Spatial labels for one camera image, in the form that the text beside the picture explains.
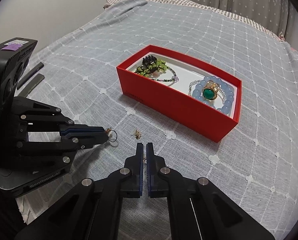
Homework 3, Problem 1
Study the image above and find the black hair claw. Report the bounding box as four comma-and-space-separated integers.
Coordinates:
135, 54, 157, 74

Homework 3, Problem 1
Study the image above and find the small beaded ring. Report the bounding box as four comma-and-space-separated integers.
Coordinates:
106, 128, 118, 142

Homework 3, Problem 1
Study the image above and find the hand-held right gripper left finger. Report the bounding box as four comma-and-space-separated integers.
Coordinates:
14, 142, 143, 240

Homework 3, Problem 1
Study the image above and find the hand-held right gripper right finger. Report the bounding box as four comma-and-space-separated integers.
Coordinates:
146, 142, 277, 240

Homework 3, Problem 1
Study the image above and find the black flat bar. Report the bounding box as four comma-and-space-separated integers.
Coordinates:
16, 62, 44, 90

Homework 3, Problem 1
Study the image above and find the gold ring with green stone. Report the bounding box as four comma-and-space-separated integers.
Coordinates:
201, 80, 220, 102

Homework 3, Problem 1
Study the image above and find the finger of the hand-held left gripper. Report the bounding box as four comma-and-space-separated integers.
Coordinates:
16, 132, 109, 173
14, 96, 107, 134

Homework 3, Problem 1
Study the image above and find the grey flat bar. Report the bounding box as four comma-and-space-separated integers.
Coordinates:
24, 74, 46, 97

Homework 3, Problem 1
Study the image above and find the red cardboard box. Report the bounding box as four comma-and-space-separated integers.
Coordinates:
116, 44, 242, 143

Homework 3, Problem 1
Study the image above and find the blue bead bracelet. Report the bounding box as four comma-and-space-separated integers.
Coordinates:
191, 76, 235, 117

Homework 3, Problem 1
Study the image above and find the clear bead bracelet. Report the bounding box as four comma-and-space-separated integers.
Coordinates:
188, 79, 229, 98

